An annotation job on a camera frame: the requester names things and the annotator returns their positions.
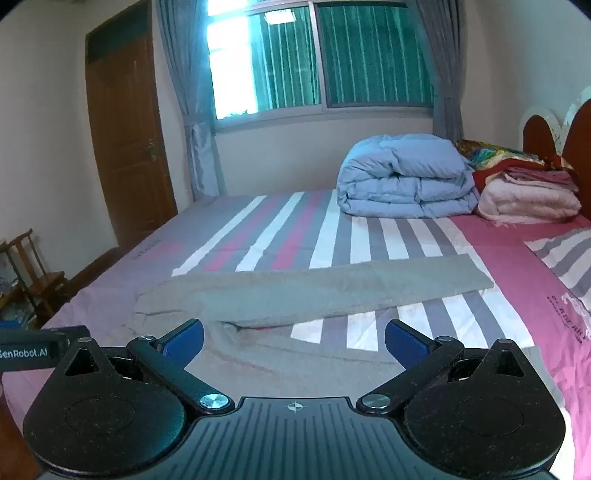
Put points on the grey pants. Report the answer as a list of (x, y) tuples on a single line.
[(300, 290)]

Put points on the folded pale pink blanket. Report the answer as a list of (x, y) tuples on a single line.
[(526, 198)]

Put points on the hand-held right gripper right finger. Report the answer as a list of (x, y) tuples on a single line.
[(406, 342)]

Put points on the brown wooden door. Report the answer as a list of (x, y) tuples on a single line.
[(127, 138)]

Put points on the wooden chair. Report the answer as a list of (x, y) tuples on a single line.
[(37, 277)]

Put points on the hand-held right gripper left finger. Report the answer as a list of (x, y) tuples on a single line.
[(185, 340)]

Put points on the bed with striped pink sheet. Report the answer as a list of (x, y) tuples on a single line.
[(485, 249)]

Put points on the wooden bed headboard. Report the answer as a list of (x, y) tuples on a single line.
[(538, 134)]

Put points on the red folded cloth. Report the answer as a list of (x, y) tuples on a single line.
[(494, 173)]

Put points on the folded light blue duvet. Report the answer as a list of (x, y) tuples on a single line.
[(401, 180)]

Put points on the striped pillow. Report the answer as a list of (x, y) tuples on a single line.
[(565, 263)]

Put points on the window with green blinds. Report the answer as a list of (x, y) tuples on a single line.
[(360, 60)]

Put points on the colourful patterned blanket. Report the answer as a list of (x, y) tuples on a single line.
[(489, 154)]

